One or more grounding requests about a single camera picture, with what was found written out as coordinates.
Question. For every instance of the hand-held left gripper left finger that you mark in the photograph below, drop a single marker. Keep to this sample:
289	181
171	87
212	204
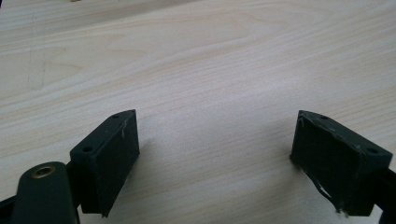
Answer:
106	158

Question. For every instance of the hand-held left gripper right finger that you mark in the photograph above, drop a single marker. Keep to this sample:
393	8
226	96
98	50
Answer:
336	161

